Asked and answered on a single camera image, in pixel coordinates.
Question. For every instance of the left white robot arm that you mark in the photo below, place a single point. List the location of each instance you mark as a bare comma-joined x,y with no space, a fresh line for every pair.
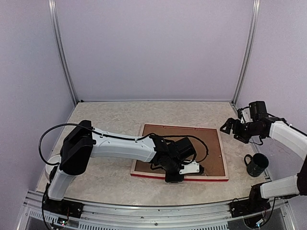
86,142

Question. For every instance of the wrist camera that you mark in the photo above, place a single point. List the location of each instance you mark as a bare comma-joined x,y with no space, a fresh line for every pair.
255,111
187,157

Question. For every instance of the brown backing board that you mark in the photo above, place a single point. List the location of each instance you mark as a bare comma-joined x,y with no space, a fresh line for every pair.
211,148

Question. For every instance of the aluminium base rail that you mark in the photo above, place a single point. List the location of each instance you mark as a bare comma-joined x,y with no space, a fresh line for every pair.
101,216

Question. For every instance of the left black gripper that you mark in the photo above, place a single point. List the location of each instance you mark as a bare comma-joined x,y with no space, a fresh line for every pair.
171,179

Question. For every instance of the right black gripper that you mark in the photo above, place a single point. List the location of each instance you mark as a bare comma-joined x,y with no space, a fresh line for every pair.
230,121

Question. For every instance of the right aluminium post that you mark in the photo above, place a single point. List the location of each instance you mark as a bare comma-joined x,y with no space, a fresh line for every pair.
248,50

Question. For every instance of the aluminium post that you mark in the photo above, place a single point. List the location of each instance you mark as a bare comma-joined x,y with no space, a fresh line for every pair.
61,52
248,50

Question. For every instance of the white red bowl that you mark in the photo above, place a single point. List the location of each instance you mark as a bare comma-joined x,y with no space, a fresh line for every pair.
54,160

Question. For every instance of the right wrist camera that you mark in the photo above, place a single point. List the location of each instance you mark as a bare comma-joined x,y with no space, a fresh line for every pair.
255,111

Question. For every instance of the red wooden picture frame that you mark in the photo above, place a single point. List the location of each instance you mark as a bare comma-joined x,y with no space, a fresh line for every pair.
216,177

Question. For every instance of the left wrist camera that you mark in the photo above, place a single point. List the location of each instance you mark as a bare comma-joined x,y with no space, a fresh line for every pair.
187,157

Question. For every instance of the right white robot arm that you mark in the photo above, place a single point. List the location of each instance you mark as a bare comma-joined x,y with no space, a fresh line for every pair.
286,160

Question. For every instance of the dark green mug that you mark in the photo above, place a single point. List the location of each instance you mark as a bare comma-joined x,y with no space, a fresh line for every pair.
256,164

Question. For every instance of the left aluminium post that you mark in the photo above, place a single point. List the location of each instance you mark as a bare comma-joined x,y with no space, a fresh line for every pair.
61,52

